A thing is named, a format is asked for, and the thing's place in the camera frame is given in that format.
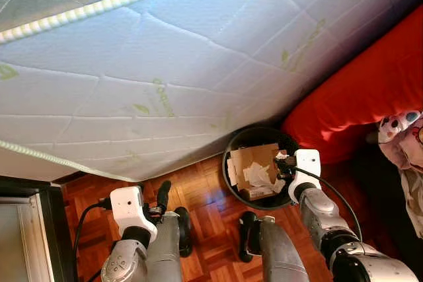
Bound black round waste bin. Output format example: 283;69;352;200
223;125;305;211

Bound pink cartoon print blanket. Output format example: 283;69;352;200
377;109;423;172

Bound white quilted mattress green print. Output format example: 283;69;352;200
0;0;423;184

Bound black right robot foot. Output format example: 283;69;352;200
237;211;262;258

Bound black robot foot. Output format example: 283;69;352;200
237;211;262;258
173;206;194;258

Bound crumpled white paper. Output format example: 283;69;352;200
243;162;277;194

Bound black door frame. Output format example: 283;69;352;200
0;175;79;282

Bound black left robot foot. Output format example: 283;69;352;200
173;206;194;258

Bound large red upholstered cushion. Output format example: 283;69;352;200
281;5;423;164

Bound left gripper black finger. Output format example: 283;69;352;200
155;180;172;215

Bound silver right robot leg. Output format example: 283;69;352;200
258;216;310;282

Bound brown cardboard box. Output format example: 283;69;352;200
227;143;282;201

